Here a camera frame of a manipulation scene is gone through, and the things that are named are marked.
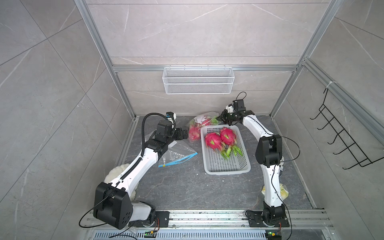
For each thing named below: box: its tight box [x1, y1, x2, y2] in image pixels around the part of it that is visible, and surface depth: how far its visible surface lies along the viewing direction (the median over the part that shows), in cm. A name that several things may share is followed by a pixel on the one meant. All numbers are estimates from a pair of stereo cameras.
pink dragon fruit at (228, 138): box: [220, 127, 242, 158], surface depth 95 cm
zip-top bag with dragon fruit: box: [185, 111, 219, 143], surface depth 99 cm
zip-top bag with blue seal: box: [158, 140, 198, 168], surface depth 92 cm
